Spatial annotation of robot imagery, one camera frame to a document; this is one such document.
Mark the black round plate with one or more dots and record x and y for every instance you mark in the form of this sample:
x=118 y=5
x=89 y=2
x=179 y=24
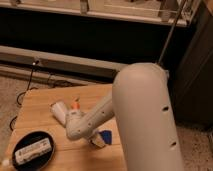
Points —
x=38 y=163

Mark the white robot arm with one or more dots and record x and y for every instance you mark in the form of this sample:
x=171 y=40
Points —
x=140 y=103

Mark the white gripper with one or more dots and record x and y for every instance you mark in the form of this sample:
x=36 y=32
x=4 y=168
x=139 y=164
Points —
x=94 y=138

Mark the blue triangular object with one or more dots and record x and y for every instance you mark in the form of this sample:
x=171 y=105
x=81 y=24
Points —
x=107 y=136

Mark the metal pole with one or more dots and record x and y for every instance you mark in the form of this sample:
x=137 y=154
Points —
x=177 y=16

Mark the small orange carrot toy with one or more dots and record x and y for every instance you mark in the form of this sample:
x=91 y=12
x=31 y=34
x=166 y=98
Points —
x=75 y=104

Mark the small white object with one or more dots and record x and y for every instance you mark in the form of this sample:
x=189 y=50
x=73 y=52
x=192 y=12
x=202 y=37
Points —
x=5 y=162

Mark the white rectangular box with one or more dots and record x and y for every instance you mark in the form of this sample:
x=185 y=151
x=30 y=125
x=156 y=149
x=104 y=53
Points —
x=33 y=151

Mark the white paper cup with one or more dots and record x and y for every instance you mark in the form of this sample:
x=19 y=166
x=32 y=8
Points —
x=59 y=111

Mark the grey baseboard rail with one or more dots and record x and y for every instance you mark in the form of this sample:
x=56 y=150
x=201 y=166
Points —
x=64 y=63

